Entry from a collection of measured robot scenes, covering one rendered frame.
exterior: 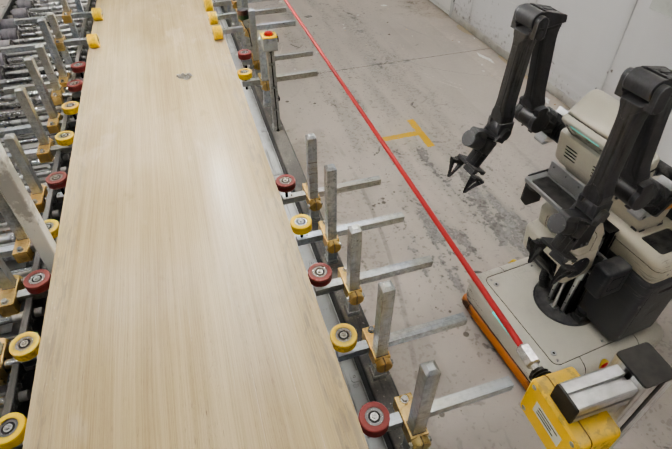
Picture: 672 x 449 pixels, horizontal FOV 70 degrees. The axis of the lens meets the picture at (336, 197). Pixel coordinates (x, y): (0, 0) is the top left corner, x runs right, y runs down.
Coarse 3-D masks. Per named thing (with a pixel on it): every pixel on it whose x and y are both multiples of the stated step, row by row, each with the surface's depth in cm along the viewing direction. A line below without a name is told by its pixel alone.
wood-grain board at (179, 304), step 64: (128, 0) 353; (192, 0) 353; (128, 64) 274; (192, 64) 274; (128, 128) 224; (192, 128) 224; (256, 128) 224; (128, 192) 190; (192, 192) 190; (256, 192) 190; (64, 256) 164; (128, 256) 164; (192, 256) 164; (256, 256) 164; (64, 320) 145; (128, 320) 145; (192, 320) 145; (256, 320) 145; (320, 320) 145; (64, 384) 130; (128, 384) 130; (192, 384) 130; (256, 384) 130; (320, 384) 130; (64, 448) 117; (128, 448) 117; (192, 448) 117; (256, 448) 117; (320, 448) 117
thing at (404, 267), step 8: (392, 264) 171; (400, 264) 171; (408, 264) 171; (416, 264) 171; (424, 264) 172; (360, 272) 168; (368, 272) 168; (376, 272) 168; (384, 272) 168; (392, 272) 169; (400, 272) 170; (408, 272) 172; (336, 280) 165; (360, 280) 166; (368, 280) 167; (376, 280) 169; (320, 288) 163; (328, 288) 163; (336, 288) 165
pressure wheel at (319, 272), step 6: (318, 264) 161; (324, 264) 161; (312, 270) 159; (318, 270) 158; (324, 270) 159; (330, 270) 159; (312, 276) 157; (318, 276) 157; (324, 276) 157; (330, 276) 157; (312, 282) 157; (318, 282) 156; (324, 282) 157
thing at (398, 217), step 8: (384, 216) 190; (392, 216) 190; (400, 216) 190; (344, 224) 187; (352, 224) 187; (360, 224) 187; (368, 224) 187; (376, 224) 188; (384, 224) 190; (312, 232) 184; (320, 232) 184; (344, 232) 186; (296, 240) 184; (304, 240) 181; (312, 240) 183; (320, 240) 184
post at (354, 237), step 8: (352, 232) 143; (360, 232) 144; (352, 240) 145; (360, 240) 146; (352, 248) 147; (360, 248) 149; (352, 256) 150; (360, 256) 151; (352, 264) 152; (360, 264) 154; (352, 272) 155; (352, 280) 158; (352, 288) 160
